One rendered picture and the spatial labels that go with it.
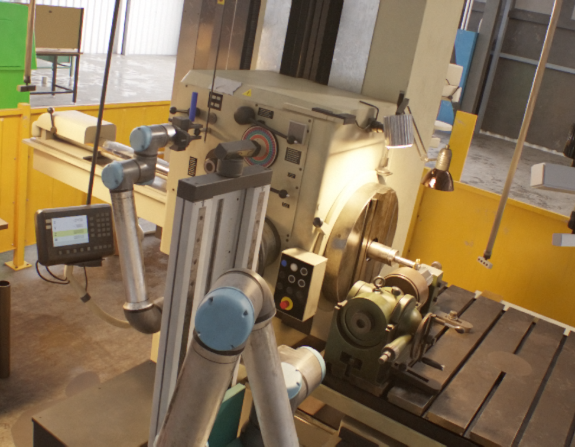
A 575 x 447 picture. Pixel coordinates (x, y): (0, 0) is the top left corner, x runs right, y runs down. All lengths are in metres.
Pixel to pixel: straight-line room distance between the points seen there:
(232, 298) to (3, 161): 3.69
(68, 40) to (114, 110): 5.77
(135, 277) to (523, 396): 1.55
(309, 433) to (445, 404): 0.71
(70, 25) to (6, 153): 6.42
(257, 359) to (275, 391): 0.10
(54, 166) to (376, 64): 2.01
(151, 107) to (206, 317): 4.48
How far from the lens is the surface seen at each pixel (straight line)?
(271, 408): 1.53
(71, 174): 3.79
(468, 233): 4.75
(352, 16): 3.02
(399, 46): 2.91
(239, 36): 3.36
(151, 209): 3.34
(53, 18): 10.81
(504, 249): 4.71
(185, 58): 3.60
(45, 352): 4.11
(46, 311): 4.55
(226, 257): 1.85
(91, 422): 2.23
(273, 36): 3.23
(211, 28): 3.48
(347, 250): 2.53
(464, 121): 8.16
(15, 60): 6.18
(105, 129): 3.72
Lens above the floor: 2.24
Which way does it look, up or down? 19 degrees down
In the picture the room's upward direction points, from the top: 10 degrees clockwise
